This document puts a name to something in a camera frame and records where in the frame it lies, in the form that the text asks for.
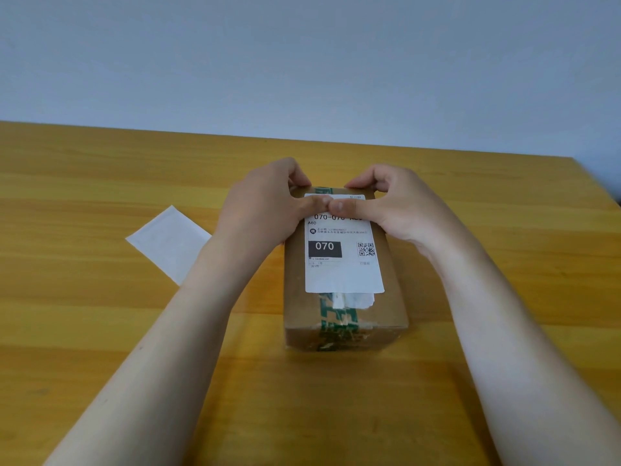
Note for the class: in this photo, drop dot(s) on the person's right hand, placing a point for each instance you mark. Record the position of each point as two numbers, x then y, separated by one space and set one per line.
402 203

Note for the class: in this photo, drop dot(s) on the person's left hand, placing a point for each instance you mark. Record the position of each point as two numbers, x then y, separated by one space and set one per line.
259 203

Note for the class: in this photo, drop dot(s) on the person's left thumb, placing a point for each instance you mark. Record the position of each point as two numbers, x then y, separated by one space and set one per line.
308 207

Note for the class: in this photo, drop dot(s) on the person's right thumb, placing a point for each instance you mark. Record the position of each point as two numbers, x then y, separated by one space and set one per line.
354 207

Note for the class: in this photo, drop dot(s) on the brown cardboard parcel box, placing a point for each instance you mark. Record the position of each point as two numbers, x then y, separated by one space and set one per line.
339 286

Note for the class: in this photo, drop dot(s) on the person's left forearm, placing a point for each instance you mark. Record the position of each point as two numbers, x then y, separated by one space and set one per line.
155 344

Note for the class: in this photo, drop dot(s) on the person's right forearm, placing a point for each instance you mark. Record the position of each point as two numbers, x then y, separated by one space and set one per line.
514 349

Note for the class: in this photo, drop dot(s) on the white shipping label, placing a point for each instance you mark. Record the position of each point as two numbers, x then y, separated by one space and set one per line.
342 257

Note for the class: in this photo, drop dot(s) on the green printed packing tape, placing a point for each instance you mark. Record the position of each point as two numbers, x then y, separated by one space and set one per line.
339 317

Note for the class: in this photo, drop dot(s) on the white paper sheet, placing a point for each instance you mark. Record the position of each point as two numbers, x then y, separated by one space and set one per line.
170 242

